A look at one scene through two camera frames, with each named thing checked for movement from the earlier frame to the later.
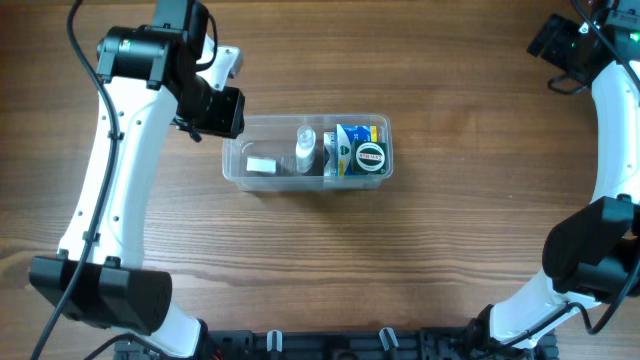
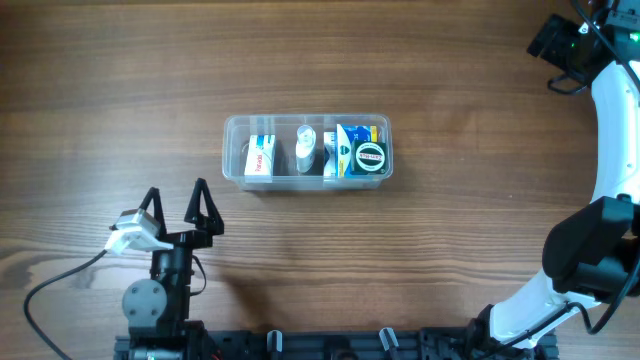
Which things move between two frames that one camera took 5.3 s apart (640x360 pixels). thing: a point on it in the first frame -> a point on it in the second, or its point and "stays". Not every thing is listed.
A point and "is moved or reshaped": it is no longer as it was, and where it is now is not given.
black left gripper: x=220 y=112 -> x=185 y=238
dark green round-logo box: x=368 y=157 stays
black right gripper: x=551 y=37 stays
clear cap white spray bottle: x=305 y=148 stays
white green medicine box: x=262 y=165 is moved or reshaped
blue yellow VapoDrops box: x=345 y=134 stays
